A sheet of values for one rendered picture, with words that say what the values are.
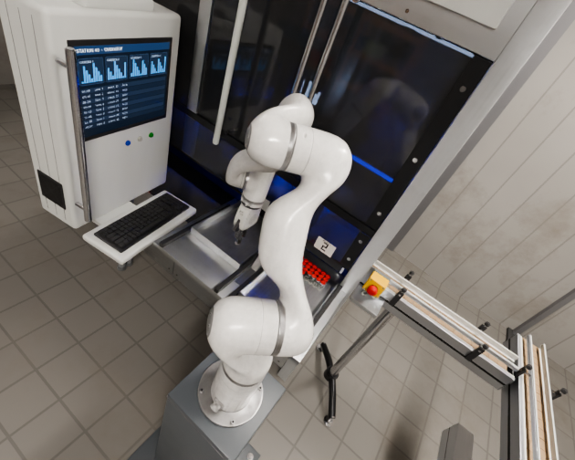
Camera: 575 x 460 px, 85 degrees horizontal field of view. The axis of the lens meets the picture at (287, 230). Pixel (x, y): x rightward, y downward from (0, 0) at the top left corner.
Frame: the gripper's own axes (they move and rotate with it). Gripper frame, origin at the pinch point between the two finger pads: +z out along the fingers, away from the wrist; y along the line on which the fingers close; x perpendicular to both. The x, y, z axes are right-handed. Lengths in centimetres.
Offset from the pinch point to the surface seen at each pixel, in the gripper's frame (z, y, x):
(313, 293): 10.2, 8.2, -35.6
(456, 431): 43, 27, -120
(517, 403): 6, 21, -118
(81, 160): -15, -33, 45
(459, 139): -63, 16, -46
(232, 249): 10.5, 0.2, 1.4
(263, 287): 10.8, -5.4, -19.6
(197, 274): 11.7, -19.1, 1.4
